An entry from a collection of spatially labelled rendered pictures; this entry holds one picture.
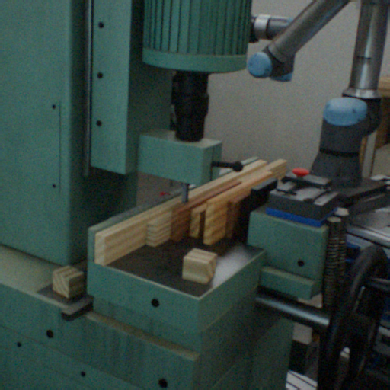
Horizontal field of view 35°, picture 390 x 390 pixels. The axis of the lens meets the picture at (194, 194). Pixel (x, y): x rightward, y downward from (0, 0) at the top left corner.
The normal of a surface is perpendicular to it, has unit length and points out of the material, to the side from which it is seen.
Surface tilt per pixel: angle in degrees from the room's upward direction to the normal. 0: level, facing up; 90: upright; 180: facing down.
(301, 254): 90
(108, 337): 90
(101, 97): 90
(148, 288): 90
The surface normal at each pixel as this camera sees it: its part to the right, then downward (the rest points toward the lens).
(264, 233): -0.51, 0.24
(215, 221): 0.85, 0.22
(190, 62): -0.08, 0.31
